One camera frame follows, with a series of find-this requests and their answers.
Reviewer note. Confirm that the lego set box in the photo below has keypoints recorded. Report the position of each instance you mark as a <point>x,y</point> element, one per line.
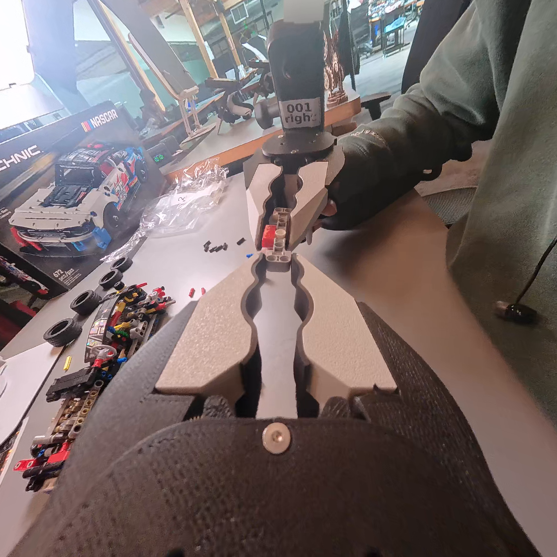
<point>65,174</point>

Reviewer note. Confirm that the white rounded flat base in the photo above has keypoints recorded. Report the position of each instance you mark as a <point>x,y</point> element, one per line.
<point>21,383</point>

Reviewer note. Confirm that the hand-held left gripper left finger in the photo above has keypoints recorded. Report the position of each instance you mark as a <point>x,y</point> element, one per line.
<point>204,348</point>

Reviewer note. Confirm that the wooden gear model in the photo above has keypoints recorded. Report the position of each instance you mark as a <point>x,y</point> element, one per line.
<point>335,74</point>

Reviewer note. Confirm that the wooden stand figure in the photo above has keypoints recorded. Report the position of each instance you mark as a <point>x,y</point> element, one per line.
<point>174,74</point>

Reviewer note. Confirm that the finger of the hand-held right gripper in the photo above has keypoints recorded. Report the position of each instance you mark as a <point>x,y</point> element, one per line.
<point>259,191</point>
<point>313,191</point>

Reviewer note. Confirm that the grey mesh chair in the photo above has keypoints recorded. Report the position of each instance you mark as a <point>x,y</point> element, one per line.
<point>448,202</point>

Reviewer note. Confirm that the black box with green light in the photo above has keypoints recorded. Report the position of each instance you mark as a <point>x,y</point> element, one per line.
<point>163,152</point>

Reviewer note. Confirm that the red container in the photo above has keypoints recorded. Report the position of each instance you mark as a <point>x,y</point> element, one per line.
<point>17,310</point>

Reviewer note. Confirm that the lego car chassis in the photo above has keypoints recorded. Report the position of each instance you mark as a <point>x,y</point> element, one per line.
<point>100,348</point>

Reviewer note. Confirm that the person's right hand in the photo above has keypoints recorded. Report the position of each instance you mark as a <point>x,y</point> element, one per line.
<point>329,209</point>

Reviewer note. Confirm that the wooden bench table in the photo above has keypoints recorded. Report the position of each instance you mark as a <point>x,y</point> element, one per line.
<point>243,135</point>

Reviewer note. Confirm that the scattered black lego pins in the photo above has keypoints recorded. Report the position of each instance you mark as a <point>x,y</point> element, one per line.
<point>215,248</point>

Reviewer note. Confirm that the person's right forearm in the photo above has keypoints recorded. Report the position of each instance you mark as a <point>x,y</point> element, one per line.
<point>435,108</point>

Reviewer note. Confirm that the black high-back chair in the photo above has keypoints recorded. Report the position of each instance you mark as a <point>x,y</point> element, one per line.
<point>431,43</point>

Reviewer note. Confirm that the grey lego liftarm assembly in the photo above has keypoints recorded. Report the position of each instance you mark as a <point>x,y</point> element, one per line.
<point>278,256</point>

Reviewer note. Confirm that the empty clear plastic bag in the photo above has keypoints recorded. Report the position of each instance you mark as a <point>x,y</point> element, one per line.
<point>187,200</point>

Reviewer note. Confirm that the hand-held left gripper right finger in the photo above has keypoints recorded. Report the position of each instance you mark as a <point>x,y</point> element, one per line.
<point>348,348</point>

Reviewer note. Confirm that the colourful sticker sheet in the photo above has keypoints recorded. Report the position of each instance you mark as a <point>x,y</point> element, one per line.
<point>8,444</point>

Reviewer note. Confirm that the black desk device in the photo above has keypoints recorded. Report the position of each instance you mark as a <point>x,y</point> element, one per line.
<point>235,93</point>

